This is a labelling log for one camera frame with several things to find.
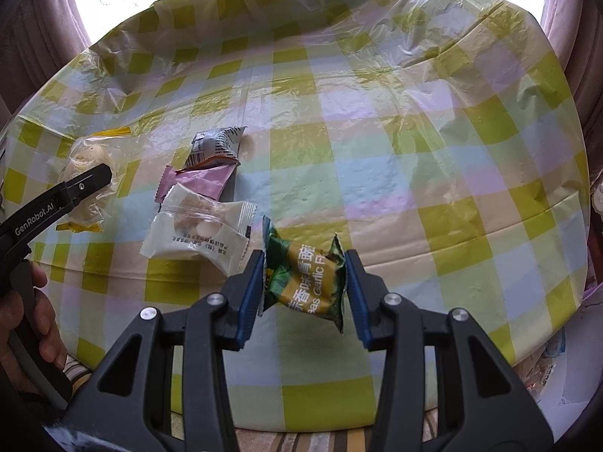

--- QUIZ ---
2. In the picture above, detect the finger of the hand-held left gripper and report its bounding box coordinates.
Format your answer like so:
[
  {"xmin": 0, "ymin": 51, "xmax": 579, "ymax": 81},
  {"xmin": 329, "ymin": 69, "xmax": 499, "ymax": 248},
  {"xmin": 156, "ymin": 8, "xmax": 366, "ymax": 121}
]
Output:
[{"xmin": 57, "ymin": 163, "xmax": 116, "ymax": 210}]

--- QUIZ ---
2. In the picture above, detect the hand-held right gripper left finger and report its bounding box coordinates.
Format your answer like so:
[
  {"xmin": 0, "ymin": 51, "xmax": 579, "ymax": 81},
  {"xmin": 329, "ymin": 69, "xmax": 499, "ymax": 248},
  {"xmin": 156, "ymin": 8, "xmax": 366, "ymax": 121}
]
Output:
[{"xmin": 59, "ymin": 249, "xmax": 267, "ymax": 452}]

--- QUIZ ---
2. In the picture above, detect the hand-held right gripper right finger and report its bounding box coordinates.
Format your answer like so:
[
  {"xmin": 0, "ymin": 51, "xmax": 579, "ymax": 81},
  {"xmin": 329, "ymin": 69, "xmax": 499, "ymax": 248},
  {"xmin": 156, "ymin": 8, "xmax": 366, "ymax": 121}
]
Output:
[{"xmin": 344, "ymin": 249, "xmax": 545, "ymax": 452}]

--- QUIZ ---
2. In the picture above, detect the pastry packet with yellow ends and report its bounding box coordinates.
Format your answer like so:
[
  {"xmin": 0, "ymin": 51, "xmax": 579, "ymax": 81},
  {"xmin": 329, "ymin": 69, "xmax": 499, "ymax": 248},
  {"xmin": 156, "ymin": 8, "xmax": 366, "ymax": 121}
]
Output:
[{"xmin": 47, "ymin": 128, "xmax": 133, "ymax": 234}]

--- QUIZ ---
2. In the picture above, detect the green pea snack packet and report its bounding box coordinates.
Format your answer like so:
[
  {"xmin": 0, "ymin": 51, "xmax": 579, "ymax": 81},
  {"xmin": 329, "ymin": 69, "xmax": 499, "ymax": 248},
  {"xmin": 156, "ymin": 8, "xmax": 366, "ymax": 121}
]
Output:
[{"xmin": 260, "ymin": 217, "xmax": 347, "ymax": 335}]

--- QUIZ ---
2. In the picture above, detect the purple and white cardboard box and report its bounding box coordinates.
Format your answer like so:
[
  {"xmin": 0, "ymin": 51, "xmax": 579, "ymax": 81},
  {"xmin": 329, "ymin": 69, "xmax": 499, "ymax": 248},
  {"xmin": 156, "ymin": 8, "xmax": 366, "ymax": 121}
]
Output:
[{"xmin": 530, "ymin": 287, "xmax": 603, "ymax": 415}]

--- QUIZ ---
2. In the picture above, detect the person's left hand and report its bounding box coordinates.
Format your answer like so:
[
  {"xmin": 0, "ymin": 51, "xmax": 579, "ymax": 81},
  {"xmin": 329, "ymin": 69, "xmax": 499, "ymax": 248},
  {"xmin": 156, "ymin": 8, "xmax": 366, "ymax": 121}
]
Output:
[{"xmin": 0, "ymin": 261, "xmax": 69, "ymax": 396}]

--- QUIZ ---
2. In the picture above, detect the white pastry packet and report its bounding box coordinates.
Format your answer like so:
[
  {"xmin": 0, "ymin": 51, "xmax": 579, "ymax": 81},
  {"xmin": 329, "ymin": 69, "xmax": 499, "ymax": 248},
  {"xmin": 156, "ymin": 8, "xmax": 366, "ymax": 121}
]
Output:
[{"xmin": 141, "ymin": 183, "xmax": 258, "ymax": 274}]

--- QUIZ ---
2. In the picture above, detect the pink snack packet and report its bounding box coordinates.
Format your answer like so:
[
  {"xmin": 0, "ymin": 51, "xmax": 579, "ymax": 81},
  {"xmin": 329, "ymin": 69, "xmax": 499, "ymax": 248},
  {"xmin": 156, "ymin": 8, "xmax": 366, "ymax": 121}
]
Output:
[{"xmin": 155, "ymin": 165, "xmax": 234, "ymax": 202}]

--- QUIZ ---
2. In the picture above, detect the grey and white snack packet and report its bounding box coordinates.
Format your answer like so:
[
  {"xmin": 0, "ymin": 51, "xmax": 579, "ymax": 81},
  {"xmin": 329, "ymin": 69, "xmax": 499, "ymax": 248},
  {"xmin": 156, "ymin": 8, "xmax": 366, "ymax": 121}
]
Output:
[{"xmin": 183, "ymin": 125, "xmax": 249, "ymax": 170}]

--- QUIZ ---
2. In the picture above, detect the pink curtain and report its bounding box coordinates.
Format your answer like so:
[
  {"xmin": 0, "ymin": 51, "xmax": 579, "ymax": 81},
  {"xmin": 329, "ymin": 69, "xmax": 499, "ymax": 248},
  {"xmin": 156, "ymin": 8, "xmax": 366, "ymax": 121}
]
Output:
[
  {"xmin": 0, "ymin": 0, "xmax": 92, "ymax": 128},
  {"xmin": 539, "ymin": 0, "xmax": 603, "ymax": 189}
]

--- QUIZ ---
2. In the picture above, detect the checked plastic tablecloth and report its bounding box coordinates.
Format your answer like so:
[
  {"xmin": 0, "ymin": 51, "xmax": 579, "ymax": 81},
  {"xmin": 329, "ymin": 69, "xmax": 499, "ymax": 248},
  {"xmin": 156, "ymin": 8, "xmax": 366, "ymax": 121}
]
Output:
[{"xmin": 0, "ymin": 0, "xmax": 592, "ymax": 434}]

